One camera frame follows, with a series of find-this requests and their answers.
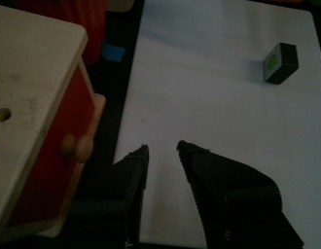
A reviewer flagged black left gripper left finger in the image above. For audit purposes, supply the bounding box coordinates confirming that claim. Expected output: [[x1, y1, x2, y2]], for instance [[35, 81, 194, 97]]
[[63, 144, 151, 249]]

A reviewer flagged wooden red toy cabinet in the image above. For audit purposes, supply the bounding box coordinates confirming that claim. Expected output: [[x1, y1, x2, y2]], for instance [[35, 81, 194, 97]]
[[0, 3, 109, 246]]

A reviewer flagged blue toy block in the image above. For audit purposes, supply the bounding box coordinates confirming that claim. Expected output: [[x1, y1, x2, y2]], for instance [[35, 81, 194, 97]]
[[102, 41, 127, 63]]

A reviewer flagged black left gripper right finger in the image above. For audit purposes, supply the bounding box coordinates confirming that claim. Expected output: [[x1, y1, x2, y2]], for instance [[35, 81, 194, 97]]
[[175, 139, 305, 249]]

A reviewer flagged sushi piece with green centre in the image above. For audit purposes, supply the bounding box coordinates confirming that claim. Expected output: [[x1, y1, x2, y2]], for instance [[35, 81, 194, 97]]
[[262, 42, 300, 86]]

